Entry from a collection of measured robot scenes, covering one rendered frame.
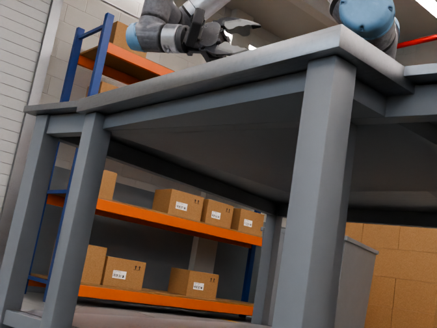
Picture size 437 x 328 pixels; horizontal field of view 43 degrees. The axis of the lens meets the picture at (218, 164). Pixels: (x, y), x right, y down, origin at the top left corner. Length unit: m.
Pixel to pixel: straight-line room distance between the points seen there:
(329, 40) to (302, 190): 0.25
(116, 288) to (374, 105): 4.17
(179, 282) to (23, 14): 2.96
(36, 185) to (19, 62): 3.85
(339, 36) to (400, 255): 4.31
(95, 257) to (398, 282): 2.63
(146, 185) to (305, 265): 5.31
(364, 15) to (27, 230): 1.12
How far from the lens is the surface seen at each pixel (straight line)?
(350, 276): 3.95
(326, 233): 0.89
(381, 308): 5.20
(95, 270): 4.99
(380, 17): 1.31
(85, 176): 1.52
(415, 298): 5.08
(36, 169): 1.76
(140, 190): 6.08
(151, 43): 1.50
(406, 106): 1.09
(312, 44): 0.96
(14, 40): 5.60
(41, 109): 1.77
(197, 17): 1.38
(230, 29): 1.43
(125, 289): 5.09
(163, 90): 1.26
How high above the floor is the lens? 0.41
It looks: 11 degrees up
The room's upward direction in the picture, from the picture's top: 9 degrees clockwise
